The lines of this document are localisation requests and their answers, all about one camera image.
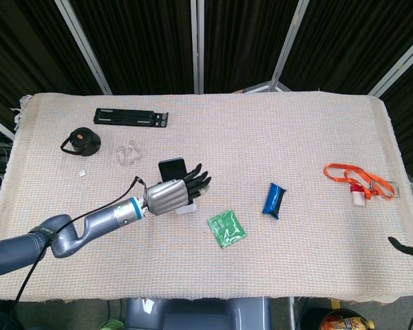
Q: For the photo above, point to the blue black snack pack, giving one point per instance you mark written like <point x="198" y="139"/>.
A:
<point x="274" y="201"/>

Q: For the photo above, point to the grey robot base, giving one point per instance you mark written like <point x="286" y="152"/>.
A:
<point x="196" y="314"/>

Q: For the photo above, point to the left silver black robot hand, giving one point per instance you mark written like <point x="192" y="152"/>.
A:
<point x="173" y="197"/>

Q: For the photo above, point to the red white small card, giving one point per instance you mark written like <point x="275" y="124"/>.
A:
<point x="357" y="196"/>

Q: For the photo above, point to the white phone stand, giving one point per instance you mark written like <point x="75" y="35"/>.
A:
<point x="187" y="208"/>

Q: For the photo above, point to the black smartphone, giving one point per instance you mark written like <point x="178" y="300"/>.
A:
<point x="173" y="169"/>

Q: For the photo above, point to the green snack packet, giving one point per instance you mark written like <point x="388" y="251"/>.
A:
<point x="226" y="228"/>

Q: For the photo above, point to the green round object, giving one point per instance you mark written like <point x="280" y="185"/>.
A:
<point x="111" y="324"/>

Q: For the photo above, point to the black folding screen with frame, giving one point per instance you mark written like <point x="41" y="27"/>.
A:
<point x="206" y="44"/>

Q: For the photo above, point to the black bin with snack bag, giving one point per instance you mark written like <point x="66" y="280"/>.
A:
<point x="344" y="321"/>

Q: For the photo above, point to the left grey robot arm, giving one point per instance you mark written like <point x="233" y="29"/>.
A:
<point x="65" y="230"/>

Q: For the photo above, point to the clear plastic wrapper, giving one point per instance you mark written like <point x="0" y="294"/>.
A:
<point x="130" y="153"/>

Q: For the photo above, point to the pink woven tablecloth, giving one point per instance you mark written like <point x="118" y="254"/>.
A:
<point x="261" y="258"/>

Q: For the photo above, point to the black folding laptop stand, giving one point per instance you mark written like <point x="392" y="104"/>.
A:
<point x="130" y="117"/>

